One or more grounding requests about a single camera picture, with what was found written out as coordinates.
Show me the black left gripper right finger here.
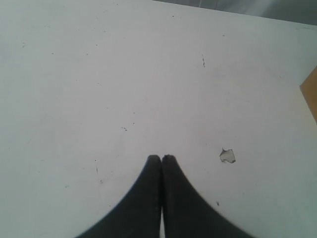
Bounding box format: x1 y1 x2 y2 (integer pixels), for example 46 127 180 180
161 155 244 238

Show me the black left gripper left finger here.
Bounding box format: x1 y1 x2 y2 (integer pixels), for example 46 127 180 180
79 155 161 238

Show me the brown paper bag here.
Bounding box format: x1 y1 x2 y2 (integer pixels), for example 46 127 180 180
300 66 317 121

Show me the torn label scrap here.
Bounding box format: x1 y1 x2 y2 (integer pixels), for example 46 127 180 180
219 148 236 164

